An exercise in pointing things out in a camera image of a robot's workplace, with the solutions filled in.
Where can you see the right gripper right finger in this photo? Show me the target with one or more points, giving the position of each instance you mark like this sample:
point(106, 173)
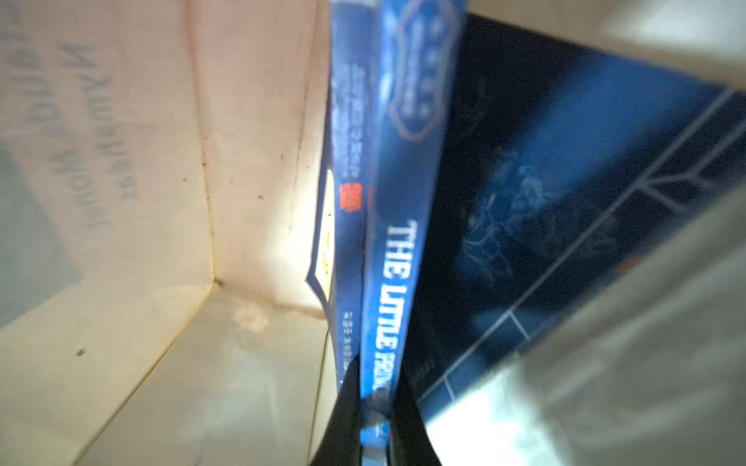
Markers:
point(411, 428)

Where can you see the cream canvas tote bag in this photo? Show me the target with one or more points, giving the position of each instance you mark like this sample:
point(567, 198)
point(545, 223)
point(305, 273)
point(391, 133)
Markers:
point(159, 179)

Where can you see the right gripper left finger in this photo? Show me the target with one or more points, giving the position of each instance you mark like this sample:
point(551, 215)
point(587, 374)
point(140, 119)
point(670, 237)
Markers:
point(340, 445)

